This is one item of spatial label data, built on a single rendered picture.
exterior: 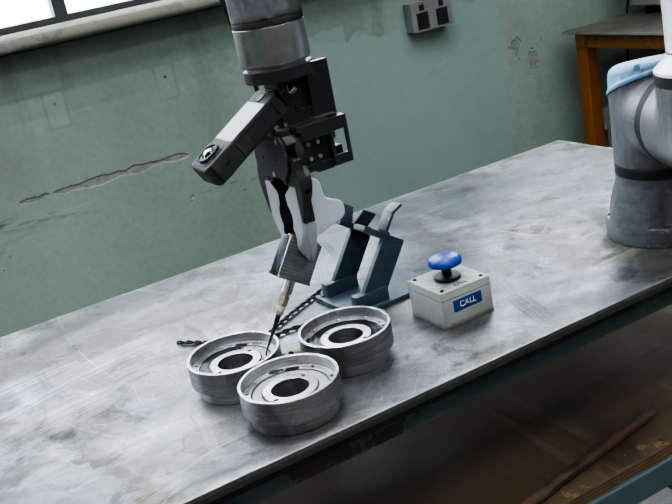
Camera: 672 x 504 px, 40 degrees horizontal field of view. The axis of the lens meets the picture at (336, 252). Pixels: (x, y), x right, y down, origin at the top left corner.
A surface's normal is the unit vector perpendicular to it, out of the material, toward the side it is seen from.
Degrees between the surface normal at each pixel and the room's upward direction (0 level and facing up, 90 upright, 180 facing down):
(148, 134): 90
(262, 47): 90
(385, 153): 90
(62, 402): 0
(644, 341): 0
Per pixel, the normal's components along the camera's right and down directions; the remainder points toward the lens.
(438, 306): -0.86, 0.32
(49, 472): -0.18, -0.92
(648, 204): -0.58, 0.08
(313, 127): 0.52, 0.19
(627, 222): -0.83, 0.04
